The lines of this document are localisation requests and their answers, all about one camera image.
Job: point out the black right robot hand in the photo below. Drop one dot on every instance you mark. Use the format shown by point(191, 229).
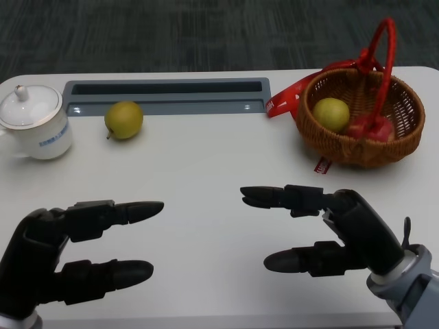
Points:
point(367, 233)

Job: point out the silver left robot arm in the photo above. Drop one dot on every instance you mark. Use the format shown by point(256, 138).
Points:
point(17, 322)

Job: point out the white mug lid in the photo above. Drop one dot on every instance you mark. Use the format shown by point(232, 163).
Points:
point(29, 107)

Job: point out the red apple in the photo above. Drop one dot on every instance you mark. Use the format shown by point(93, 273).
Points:
point(384, 132)

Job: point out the green pear with stem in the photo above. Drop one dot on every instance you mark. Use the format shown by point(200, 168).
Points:
point(124, 119)

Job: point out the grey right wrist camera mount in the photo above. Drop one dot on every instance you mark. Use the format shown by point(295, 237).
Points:
point(425, 291)

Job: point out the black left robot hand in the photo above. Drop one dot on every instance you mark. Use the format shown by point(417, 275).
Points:
point(31, 246)

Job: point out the white ceramic mug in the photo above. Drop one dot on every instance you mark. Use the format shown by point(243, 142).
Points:
point(51, 142)

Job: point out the grey slotted table groove insert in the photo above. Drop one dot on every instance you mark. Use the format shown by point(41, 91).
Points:
point(171, 101)

